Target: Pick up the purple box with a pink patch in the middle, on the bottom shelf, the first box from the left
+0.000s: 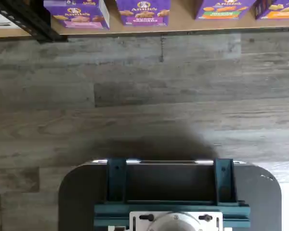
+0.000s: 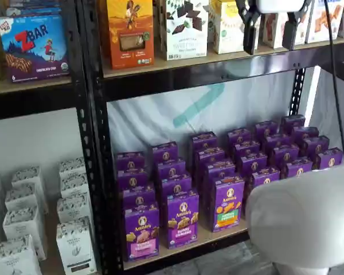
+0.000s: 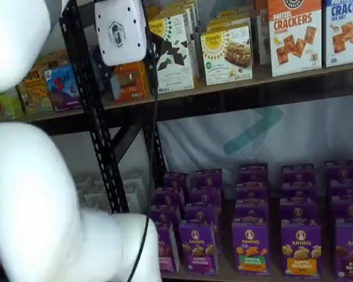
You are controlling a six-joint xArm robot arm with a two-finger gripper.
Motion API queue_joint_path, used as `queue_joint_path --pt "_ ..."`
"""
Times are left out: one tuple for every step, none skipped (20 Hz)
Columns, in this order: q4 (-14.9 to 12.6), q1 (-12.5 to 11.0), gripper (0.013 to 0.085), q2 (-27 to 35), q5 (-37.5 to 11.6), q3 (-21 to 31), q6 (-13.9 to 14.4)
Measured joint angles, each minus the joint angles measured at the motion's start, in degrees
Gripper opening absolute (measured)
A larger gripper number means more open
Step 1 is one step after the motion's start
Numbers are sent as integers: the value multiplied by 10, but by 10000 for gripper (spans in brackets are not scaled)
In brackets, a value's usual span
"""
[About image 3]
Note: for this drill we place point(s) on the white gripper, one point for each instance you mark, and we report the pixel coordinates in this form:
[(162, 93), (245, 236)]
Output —
[(120, 32)]

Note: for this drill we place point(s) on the purple Annie's box pink label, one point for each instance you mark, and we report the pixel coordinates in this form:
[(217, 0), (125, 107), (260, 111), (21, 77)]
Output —
[(169, 249)]

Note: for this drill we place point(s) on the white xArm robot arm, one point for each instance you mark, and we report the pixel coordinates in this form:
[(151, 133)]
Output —
[(32, 191)]

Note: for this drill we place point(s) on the orange Revival box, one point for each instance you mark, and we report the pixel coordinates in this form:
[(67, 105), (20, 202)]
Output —
[(153, 13), (135, 94)]

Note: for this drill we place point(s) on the white Simple Mills thins box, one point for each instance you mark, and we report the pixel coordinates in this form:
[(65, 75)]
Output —
[(179, 8), (173, 76)]

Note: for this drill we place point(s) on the blue Zbar box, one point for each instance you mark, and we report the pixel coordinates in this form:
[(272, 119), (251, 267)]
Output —
[(63, 91)]

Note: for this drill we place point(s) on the yellow Bobo's box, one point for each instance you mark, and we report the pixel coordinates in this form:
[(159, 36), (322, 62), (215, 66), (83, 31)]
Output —
[(54, 60), (35, 94)]

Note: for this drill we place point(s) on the black metal shelf rack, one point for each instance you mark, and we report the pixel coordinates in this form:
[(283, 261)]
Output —
[(64, 126), (223, 101)]

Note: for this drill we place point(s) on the Simple Mills cookie mix box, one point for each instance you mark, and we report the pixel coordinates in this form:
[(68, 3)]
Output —
[(226, 58)]

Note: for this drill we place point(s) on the yellow Simple Mills bars box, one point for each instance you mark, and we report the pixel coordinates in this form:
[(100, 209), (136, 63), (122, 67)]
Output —
[(229, 23), (232, 15)]

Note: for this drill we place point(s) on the purple Annie's snack box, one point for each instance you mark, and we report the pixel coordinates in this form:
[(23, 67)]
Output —
[(348, 208), (251, 211), (176, 179), (208, 177), (347, 188), (167, 196), (342, 169), (206, 196), (298, 191), (298, 211), (298, 173), (253, 173), (200, 213), (252, 192), (164, 214)]

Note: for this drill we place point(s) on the red pretzel crackers box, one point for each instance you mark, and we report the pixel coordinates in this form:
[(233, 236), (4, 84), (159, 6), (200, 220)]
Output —
[(261, 35)]

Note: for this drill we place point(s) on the green Bobo's box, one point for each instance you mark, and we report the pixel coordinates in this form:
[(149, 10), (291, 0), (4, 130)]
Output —
[(6, 107)]

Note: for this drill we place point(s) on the orange pretzel crackers box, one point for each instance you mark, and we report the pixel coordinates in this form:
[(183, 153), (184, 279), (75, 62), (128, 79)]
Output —
[(294, 44)]

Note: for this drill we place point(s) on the blue pretzel crackers box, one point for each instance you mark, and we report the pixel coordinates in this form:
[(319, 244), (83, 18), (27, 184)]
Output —
[(345, 35)]

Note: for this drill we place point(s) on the purple Annie's box green label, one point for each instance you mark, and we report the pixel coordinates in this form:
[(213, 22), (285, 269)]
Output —
[(250, 249)]

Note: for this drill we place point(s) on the purple Annie's box yellow label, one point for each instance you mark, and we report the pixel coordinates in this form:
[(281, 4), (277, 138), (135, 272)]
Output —
[(301, 252)]

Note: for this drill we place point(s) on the purple Annie's box brown label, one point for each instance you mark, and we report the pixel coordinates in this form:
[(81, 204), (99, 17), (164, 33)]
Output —
[(351, 252)]

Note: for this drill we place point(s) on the white cloth with teal logo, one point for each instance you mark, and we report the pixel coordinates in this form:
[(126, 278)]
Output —
[(311, 132)]

